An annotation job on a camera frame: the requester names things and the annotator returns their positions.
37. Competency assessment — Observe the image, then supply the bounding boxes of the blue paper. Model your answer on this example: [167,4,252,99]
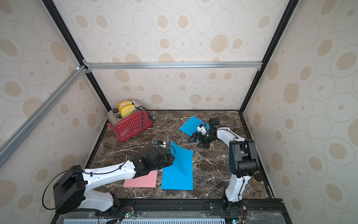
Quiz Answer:
[180,116,205,136]
[161,141,194,190]

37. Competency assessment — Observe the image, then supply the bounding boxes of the pink paper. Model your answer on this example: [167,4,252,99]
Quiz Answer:
[124,170,158,188]

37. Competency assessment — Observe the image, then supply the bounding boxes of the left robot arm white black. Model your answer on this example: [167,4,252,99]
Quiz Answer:
[51,145,175,215]

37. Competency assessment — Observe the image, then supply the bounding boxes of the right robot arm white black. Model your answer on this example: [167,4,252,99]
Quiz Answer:
[187,125,260,212]

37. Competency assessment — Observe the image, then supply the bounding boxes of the red toaster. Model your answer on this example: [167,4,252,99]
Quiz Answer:
[107,100,155,142]

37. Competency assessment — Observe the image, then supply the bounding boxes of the yellow toast slice front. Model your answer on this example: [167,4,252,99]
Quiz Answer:
[120,104,136,118]

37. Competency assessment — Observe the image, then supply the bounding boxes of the yellow toast slice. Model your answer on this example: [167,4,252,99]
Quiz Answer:
[118,101,132,111]
[120,104,136,118]

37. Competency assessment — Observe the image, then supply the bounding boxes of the brown jar front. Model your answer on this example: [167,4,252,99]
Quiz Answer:
[254,173,264,182]

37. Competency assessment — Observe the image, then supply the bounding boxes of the yellow toast slice back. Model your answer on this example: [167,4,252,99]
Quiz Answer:
[118,101,132,111]

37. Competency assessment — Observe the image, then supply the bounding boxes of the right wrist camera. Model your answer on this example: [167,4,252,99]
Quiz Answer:
[197,117,220,134]

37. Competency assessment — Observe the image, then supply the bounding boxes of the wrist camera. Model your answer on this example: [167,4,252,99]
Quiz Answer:
[156,140,167,148]
[197,117,220,134]

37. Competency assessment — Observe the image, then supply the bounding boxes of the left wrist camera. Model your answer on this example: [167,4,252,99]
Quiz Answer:
[156,140,167,148]

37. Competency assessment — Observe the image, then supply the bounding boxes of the black toaster cable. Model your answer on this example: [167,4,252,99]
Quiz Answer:
[134,105,154,132]

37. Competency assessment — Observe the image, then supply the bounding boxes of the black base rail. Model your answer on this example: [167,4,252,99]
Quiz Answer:
[52,198,292,224]

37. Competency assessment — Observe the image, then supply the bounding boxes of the horizontal aluminium rail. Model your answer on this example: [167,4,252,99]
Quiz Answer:
[83,59,263,71]

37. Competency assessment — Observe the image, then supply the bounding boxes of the left aluminium rail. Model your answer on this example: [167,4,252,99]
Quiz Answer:
[1,65,86,166]

